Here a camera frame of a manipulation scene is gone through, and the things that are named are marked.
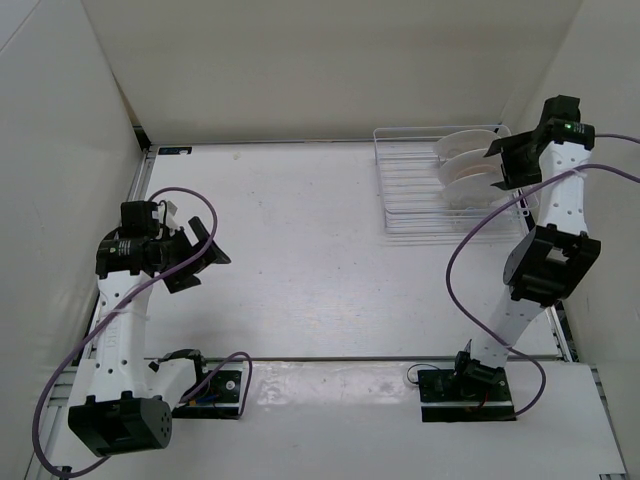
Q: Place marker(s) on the blue corner label sticker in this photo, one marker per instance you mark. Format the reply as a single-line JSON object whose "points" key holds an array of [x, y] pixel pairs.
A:
{"points": [[175, 151]]}

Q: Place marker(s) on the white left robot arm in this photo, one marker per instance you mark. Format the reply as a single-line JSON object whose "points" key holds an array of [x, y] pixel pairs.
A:
{"points": [[128, 402]]}

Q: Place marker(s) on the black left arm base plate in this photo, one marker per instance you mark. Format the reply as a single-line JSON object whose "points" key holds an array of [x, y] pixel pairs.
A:
{"points": [[223, 397]]}

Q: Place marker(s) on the white green-rimmed plate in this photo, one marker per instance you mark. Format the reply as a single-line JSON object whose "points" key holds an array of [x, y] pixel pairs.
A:
{"points": [[461, 142]]}

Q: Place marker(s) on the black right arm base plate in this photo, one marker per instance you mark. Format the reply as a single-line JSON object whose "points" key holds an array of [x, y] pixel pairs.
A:
{"points": [[447, 398]]}

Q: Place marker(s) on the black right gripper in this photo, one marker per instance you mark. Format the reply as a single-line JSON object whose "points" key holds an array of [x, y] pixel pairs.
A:
{"points": [[514, 177]]}

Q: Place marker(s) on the white wire dish rack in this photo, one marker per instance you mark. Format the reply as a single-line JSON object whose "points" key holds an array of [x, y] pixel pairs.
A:
{"points": [[414, 209]]}

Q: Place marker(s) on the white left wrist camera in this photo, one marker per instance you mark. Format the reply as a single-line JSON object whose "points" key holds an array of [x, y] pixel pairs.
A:
{"points": [[167, 211]]}

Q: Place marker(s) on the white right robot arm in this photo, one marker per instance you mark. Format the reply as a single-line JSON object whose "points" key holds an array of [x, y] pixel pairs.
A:
{"points": [[552, 259]]}

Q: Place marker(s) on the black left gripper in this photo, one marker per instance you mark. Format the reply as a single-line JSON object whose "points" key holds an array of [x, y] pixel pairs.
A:
{"points": [[184, 277]]}

